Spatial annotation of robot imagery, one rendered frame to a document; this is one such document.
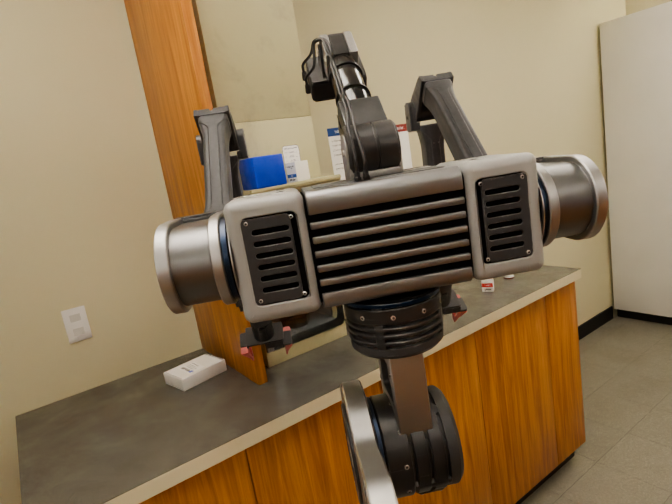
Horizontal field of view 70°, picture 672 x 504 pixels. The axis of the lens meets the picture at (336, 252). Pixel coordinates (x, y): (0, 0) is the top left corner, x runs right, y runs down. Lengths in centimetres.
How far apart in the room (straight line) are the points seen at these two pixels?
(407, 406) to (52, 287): 136
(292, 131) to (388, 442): 112
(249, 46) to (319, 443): 118
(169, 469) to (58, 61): 129
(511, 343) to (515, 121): 162
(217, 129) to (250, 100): 50
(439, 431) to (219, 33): 123
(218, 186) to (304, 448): 79
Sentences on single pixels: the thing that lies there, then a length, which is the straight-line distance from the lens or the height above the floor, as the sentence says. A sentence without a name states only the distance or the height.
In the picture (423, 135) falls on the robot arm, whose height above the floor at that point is 158.
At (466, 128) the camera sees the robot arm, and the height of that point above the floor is 158.
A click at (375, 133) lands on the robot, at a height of 158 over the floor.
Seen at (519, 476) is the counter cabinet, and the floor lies 20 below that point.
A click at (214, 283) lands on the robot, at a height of 143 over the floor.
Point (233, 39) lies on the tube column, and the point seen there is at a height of 195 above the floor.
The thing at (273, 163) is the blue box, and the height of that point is 157.
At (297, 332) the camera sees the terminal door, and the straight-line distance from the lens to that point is 160.
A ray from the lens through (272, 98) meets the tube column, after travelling 157.
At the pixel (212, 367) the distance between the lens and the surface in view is 162.
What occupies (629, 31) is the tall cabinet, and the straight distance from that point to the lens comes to 404.
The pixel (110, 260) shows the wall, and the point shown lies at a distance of 181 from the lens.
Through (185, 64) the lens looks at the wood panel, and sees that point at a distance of 144.
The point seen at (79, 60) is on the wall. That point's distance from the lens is 187.
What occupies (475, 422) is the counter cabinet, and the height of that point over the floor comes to 55.
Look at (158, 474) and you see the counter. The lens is 123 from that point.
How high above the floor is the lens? 156
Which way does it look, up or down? 11 degrees down
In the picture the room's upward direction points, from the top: 9 degrees counter-clockwise
